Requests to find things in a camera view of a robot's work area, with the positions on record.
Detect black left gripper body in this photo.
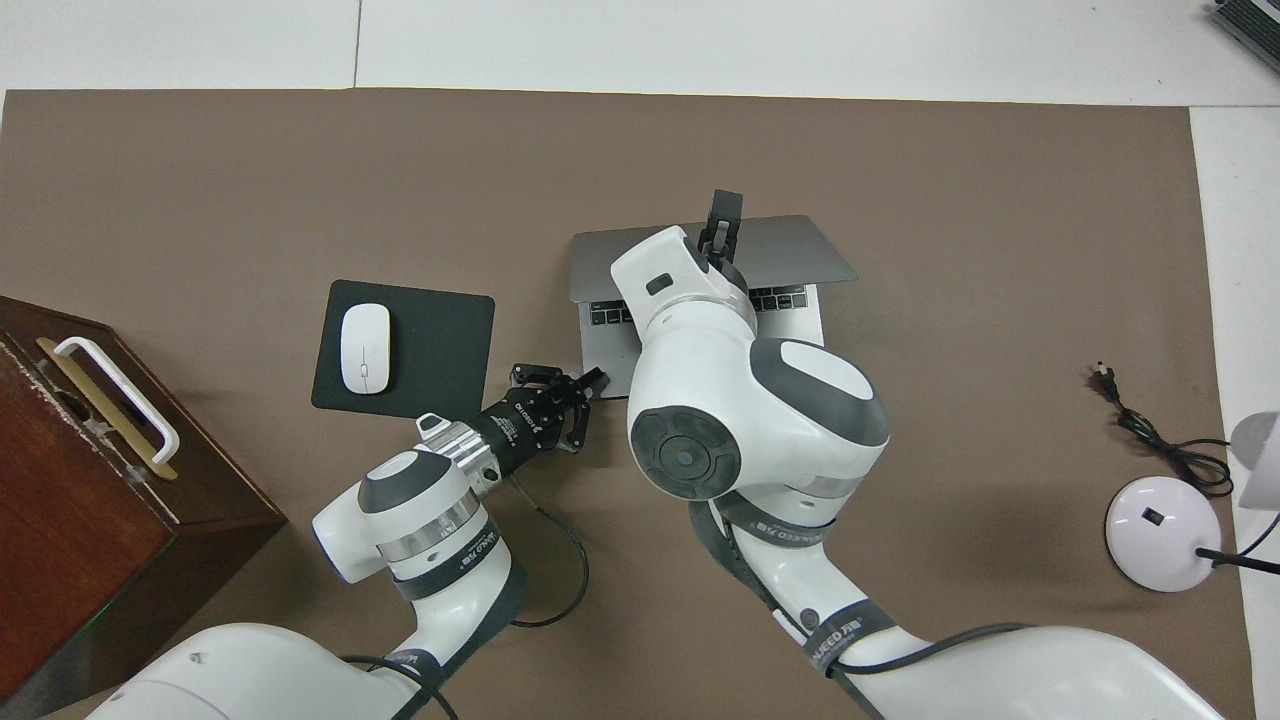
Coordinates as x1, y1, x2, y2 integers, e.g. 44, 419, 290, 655
470, 390, 556, 477

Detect grey Apple laptop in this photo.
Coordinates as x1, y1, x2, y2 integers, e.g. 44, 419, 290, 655
568, 215, 859, 401

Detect black mouse pad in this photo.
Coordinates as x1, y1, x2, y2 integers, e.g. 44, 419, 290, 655
311, 279, 496, 426

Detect white computer mouse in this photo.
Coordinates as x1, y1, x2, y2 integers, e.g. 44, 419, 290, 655
340, 303, 392, 395

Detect large brown table mat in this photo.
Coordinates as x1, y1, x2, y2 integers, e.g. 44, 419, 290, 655
0, 88, 1258, 720

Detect dark brown wooden box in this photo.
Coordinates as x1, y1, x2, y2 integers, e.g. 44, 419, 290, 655
0, 295, 289, 719

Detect white desk lamp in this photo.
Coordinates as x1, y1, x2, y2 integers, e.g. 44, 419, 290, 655
1105, 410, 1280, 593

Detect grey ribbed device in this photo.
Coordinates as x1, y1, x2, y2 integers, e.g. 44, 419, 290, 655
1207, 0, 1280, 73

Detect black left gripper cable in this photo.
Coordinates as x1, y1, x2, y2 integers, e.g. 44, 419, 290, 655
338, 476, 591, 720

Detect white box handle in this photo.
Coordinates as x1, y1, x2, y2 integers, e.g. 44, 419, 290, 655
52, 337, 181, 467

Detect black lamp power cable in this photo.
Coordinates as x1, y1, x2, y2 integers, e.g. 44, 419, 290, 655
1090, 362, 1280, 566

